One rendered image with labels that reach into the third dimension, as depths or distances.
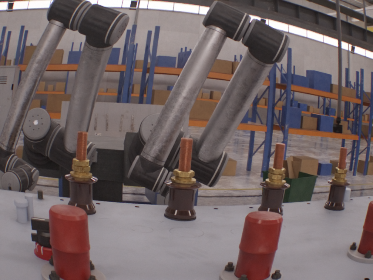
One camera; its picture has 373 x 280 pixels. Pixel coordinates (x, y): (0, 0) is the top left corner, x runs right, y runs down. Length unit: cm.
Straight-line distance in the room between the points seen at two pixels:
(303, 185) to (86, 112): 386
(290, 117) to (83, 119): 840
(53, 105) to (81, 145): 778
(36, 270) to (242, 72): 144
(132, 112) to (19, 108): 424
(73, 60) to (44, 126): 652
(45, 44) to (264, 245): 130
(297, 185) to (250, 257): 463
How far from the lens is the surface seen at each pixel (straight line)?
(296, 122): 1025
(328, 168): 1096
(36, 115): 231
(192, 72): 177
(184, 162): 114
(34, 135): 227
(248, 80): 192
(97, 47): 173
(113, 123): 589
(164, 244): 95
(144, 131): 228
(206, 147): 223
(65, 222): 64
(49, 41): 175
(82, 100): 194
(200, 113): 930
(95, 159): 270
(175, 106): 177
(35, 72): 176
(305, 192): 553
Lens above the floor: 169
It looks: 6 degrees down
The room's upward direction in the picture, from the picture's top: 5 degrees clockwise
